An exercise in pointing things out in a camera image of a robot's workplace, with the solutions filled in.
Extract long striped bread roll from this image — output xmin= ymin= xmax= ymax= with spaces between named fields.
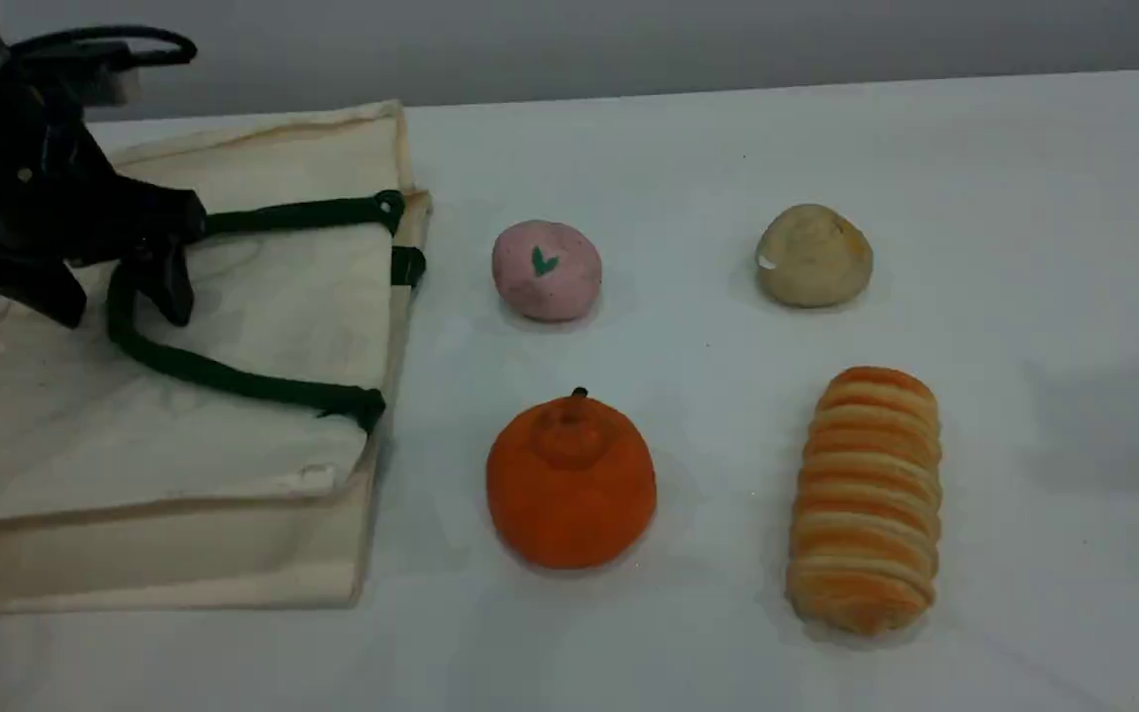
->
xmin=786 ymin=366 xmax=943 ymax=634

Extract beige egg yolk pastry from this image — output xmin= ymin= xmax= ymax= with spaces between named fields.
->
xmin=755 ymin=204 xmax=874 ymax=309

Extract orange tangerine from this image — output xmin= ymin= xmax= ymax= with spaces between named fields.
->
xmin=485 ymin=388 xmax=657 ymax=571

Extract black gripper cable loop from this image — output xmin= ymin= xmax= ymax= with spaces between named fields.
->
xmin=11 ymin=26 xmax=199 ymax=70

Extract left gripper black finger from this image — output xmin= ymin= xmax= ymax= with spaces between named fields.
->
xmin=128 ymin=243 xmax=198 ymax=328
xmin=0 ymin=250 xmax=88 ymax=329

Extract pink round pastry green leaf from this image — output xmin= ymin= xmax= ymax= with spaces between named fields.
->
xmin=491 ymin=220 xmax=603 ymax=323

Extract white canvas handbag green handles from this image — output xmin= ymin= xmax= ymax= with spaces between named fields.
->
xmin=0 ymin=99 xmax=433 ymax=620

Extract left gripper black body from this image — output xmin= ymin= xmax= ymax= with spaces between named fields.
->
xmin=0 ymin=44 xmax=207 ymax=268

